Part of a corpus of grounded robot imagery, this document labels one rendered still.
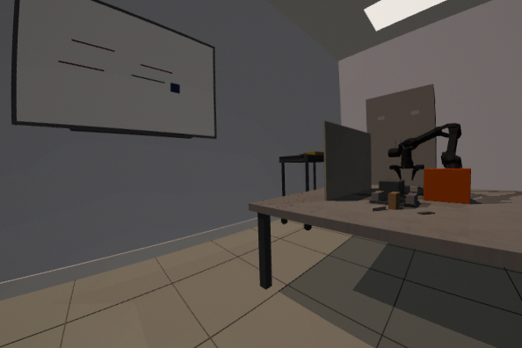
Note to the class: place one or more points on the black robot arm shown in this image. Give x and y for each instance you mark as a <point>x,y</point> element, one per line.
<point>449,158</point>

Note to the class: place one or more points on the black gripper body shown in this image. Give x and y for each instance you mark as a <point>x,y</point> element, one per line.
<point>406,161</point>

